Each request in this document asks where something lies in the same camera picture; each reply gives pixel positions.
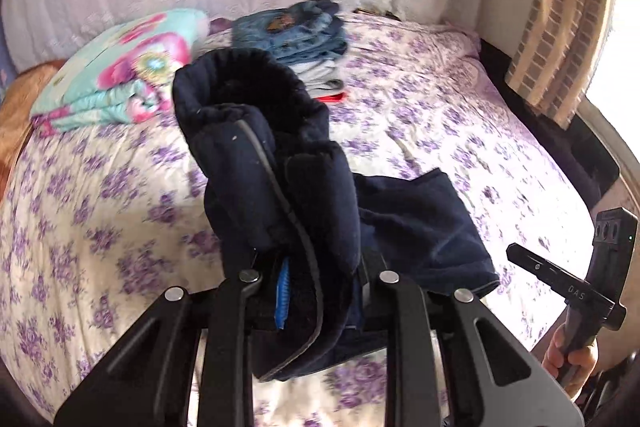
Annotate person's right hand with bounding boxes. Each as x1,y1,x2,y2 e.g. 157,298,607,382
542,334,601,401

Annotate black bed frame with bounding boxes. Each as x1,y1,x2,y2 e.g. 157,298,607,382
477,36,622,210

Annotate striped beige curtain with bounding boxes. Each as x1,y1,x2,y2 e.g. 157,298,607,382
504,0,622,131

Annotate purple floral bed sheet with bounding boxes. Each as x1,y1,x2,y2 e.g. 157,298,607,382
0,12,601,427

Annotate folded floral quilt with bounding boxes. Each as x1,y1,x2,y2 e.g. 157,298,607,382
29,8,212,136

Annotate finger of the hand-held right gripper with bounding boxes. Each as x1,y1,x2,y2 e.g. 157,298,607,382
506,244,593,308

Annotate folded blue jeans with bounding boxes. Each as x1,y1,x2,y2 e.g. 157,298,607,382
231,0,349,64

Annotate orange pillow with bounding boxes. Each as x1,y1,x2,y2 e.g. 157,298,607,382
0,61,67,195

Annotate folded grey garment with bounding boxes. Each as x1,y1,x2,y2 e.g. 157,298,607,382
289,56,347,100

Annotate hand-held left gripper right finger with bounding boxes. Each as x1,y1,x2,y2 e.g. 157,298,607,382
359,257,586,427

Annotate dark navy pants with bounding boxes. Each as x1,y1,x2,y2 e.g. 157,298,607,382
171,48,501,383

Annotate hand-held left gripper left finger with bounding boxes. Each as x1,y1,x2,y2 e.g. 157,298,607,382
52,256,292,427

